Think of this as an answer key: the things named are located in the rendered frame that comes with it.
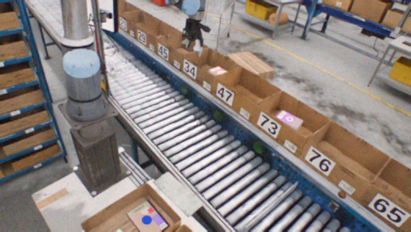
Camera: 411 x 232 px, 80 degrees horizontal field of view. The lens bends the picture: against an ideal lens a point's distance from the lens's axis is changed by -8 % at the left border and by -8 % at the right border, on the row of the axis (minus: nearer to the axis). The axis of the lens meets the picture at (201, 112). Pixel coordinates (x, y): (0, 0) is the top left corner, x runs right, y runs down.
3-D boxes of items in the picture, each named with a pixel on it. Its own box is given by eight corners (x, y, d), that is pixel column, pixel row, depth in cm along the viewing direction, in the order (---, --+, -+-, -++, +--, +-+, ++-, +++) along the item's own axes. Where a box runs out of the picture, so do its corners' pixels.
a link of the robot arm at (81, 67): (68, 103, 108) (62, 65, 98) (66, 82, 120) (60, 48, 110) (104, 98, 115) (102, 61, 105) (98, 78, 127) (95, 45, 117)
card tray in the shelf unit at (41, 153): (15, 171, 214) (11, 164, 208) (7, 150, 231) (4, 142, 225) (60, 152, 237) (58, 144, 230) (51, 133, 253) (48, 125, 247)
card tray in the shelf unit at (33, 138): (6, 156, 201) (1, 147, 195) (0, 134, 219) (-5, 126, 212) (55, 136, 224) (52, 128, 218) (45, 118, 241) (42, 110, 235)
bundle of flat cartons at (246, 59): (224, 61, 438) (225, 54, 430) (247, 57, 458) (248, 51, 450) (249, 82, 392) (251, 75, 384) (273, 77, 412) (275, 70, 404)
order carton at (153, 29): (135, 40, 267) (134, 23, 256) (160, 34, 283) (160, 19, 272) (155, 54, 245) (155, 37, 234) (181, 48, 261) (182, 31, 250)
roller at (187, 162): (171, 169, 164) (172, 164, 161) (230, 136, 193) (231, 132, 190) (176, 175, 161) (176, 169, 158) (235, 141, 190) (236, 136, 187)
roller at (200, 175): (184, 183, 157) (184, 178, 154) (243, 147, 185) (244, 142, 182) (189, 189, 154) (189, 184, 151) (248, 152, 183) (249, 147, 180)
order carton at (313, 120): (250, 123, 179) (255, 103, 168) (276, 109, 195) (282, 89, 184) (298, 158, 156) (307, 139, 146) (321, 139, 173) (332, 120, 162)
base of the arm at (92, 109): (75, 126, 112) (72, 107, 106) (60, 104, 122) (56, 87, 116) (114, 112, 123) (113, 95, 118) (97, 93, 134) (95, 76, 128)
